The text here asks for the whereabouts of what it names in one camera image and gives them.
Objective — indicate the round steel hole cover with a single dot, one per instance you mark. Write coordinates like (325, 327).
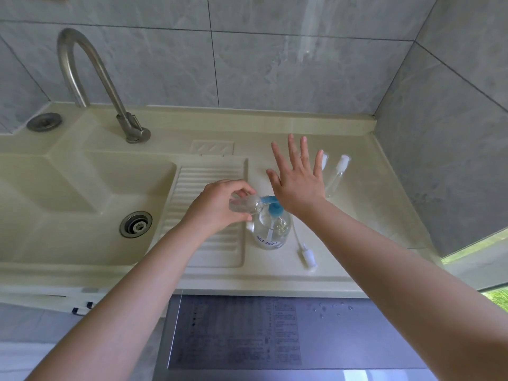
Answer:
(44, 122)

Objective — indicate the glass window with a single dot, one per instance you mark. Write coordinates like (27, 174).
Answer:
(480, 269)

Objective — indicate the person's left forearm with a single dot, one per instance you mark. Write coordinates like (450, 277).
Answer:
(111, 301)

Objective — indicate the person's right forearm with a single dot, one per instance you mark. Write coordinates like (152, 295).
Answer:
(397, 281)

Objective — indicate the curved steel faucet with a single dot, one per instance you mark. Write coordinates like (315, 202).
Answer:
(107, 81)

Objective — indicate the clear hand sanitizer pump bottle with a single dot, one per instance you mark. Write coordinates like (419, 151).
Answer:
(272, 232)

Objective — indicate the cream sink with washboard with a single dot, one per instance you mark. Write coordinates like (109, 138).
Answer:
(47, 194)

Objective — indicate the steel sink drain strainer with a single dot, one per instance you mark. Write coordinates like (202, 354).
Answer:
(136, 224)

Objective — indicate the person's left hand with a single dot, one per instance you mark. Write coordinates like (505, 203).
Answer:
(212, 208)

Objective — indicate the white spray cap with tube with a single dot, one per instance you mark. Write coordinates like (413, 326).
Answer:
(308, 259)

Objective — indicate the small clear bottle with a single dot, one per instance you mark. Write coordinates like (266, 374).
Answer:
(252, 204)
(324, 160)
(339, 174)

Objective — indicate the person's right hand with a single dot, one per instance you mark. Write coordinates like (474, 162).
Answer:
(299, 188)

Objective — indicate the grey washing machine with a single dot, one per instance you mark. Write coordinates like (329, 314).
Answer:
(349, 341)

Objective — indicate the white cabinet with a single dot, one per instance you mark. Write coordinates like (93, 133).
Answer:
(35, 299)

